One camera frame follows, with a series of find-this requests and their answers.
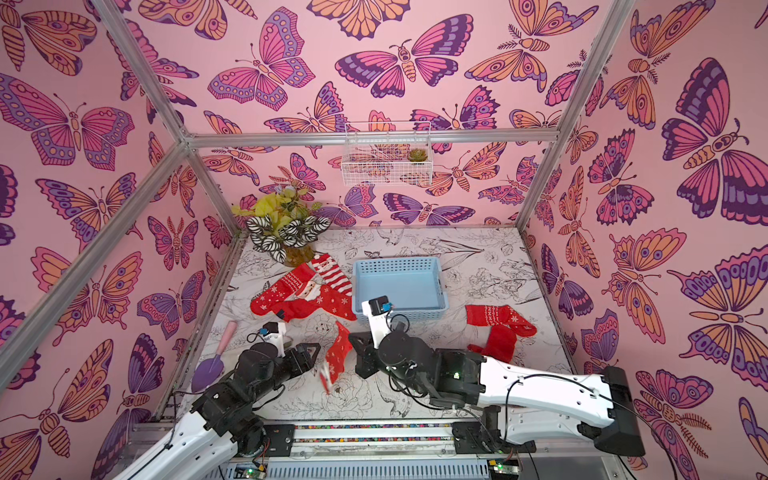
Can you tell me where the aluminium frame profile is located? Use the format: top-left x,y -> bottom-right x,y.
1,1 -> 635,387

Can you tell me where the red white striped santa sock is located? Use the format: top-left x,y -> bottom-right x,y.
310,253 -> 353,297

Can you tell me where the purple pink garden trowel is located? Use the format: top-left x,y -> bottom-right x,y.
190,321 -> 238,393

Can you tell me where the light blue plastic basket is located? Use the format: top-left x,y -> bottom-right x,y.
352,256 -> 449,321

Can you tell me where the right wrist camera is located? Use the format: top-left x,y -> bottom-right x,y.
361,296 -> 392,349

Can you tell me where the white wire wall basket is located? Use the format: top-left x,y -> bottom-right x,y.
338,120 -> 434,188

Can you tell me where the red santa snowflake sock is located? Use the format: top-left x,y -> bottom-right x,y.
272,281 -> 357,322
318,321 -> 353,395

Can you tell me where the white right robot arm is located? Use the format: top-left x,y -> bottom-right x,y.
349,331 -> 645,457

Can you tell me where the red snowflake patterned sock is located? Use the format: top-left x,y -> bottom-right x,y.
465,305 -> 538,364
250,263 -> 315,316

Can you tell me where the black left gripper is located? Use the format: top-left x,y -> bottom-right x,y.
251,341 -> 321,404

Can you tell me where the small green succulent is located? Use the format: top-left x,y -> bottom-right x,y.
407,148 -> 429,163

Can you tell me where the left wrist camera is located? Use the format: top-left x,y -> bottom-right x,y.
258,321 -> 286,357

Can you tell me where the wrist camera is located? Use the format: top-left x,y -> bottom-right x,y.
258,321 -> 286,357
361,296 -> 392,349

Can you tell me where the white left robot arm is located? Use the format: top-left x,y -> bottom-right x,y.
116,342 -> 320,479

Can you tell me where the glass vase with plant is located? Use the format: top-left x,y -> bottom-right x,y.
231,186 -> 331,268

